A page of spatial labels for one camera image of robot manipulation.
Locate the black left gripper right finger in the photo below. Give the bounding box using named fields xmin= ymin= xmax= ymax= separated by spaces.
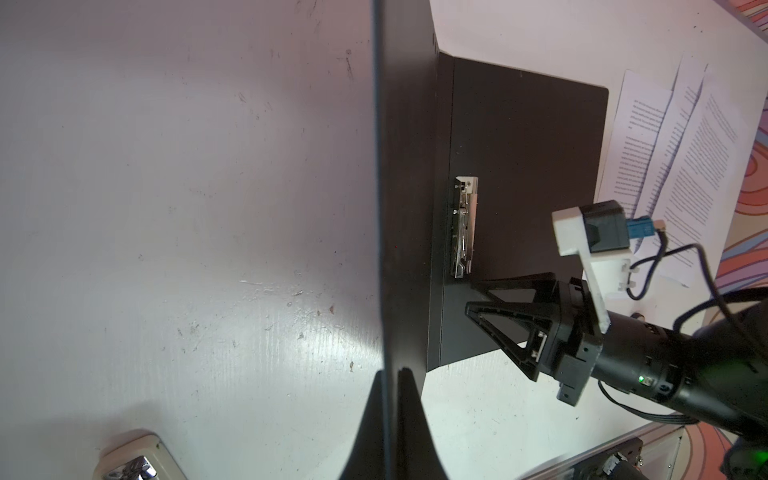
xmin=395 ymin=368 xmax=447 ymax=480

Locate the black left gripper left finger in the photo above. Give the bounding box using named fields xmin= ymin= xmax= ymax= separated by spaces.
xmin=340 ymin=371 xmax=386 ymax=480

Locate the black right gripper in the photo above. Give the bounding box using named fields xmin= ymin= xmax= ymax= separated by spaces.
xmin=465 ymin=272 xmax=604 ymax=406

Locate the blue folder with black inside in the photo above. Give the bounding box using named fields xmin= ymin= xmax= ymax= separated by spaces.
xmin=371 ymin=0 xmax=610 ymax=480

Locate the printed white paper sheet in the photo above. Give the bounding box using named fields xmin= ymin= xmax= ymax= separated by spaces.
xmin=653 ymin=75 xmax=756 ymax=267

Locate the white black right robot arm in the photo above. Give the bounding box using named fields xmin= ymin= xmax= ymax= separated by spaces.
xmin=465 ymin=273 xmax=767 ymax=440

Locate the light blue stapler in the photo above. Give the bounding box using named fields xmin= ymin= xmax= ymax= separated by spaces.
xmin=92 ymin=434 xmax=187 ymax=480

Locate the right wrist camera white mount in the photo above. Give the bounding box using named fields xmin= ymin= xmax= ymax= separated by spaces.
xmin=552 ymin=200 xmax=668 ymax=334

